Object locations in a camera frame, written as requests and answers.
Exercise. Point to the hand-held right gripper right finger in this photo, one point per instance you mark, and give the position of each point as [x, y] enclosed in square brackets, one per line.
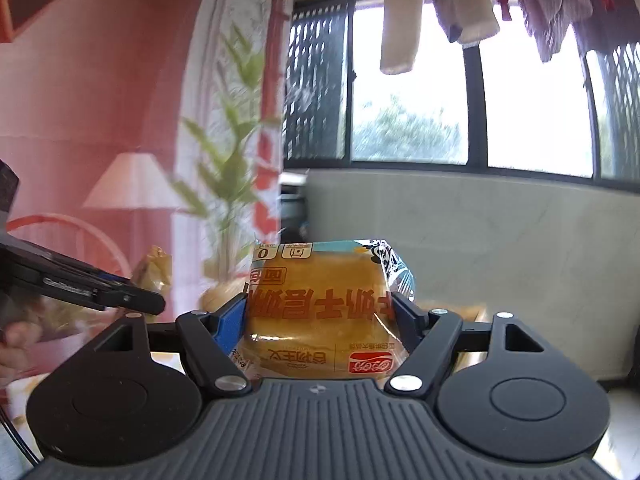
[404, 322]

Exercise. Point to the dark shelf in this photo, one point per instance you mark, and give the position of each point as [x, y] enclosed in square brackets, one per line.
[294, 205]

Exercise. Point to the beige hanging cloth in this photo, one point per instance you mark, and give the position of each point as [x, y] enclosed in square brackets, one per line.
[425, 5]

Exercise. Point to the red printed wall poster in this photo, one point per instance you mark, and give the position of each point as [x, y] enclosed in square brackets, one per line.
[100, 110]

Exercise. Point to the crumpled yellow snack packet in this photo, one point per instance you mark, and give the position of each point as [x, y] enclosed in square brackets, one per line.
[155, 270]

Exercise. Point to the dark window frame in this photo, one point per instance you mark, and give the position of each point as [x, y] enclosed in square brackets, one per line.
[472, 110]

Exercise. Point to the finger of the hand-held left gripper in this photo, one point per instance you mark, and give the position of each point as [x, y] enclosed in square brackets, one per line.
[137, 300]
[117, 277]

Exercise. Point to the yellow bread packet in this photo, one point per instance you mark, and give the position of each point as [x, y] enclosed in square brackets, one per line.
[320, 310]

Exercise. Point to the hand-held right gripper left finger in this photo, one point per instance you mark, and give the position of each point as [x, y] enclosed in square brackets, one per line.
[232, 321]

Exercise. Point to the mauve hanging cloth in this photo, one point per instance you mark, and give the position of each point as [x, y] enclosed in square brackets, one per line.
[550, 5]

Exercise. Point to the person's left hand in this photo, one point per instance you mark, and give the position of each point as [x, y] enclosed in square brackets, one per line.
[17, 347]

